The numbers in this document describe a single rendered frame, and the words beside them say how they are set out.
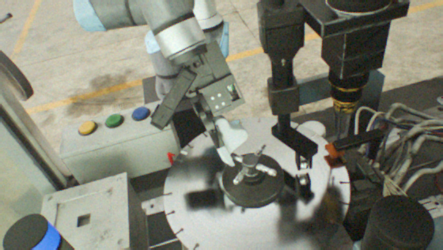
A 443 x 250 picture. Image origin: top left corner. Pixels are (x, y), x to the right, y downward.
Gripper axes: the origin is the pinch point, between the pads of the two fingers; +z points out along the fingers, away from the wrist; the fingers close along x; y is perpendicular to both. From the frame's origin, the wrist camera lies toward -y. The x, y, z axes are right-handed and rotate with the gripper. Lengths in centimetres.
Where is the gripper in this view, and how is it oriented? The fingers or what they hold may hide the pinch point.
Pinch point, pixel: (226, 160)
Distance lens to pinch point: 60.4
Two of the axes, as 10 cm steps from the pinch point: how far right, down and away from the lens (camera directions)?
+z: 4.2, 8.8, 2.2
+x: -1.0, -1.9, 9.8
